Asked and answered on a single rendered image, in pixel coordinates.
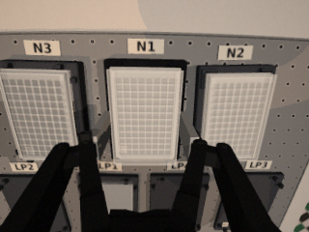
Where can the grey perforated base plate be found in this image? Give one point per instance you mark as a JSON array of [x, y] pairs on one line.
[[286, 137]]

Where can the white n2 label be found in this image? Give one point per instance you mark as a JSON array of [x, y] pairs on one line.
[[234, 52]]

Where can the white well plate lid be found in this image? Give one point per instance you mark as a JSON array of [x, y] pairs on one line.
[[236, 112], [144, 107]]

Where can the white label reading lp3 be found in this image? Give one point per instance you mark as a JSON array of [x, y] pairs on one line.
[[259, 164]]

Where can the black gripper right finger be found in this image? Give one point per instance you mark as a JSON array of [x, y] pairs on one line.
[[243, 207]]

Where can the white label reading lp1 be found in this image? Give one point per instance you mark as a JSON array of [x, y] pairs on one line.
[[108, 165]]

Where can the white label reading lp4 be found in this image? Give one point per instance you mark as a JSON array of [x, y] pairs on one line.
[[181, 164]]

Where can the white label reading n1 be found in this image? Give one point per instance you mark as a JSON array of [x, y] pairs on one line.
[[145, 46]]

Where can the translucent plastic plate lid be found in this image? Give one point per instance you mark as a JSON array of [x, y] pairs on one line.
[[118, 195]]

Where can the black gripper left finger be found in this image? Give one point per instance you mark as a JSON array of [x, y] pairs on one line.
[[36, 208]]

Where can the white n3 label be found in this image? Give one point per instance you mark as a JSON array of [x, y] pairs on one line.
[[42, 48]]

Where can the cream label reading lp2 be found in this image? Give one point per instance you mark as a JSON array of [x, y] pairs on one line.
[[24, 166]]

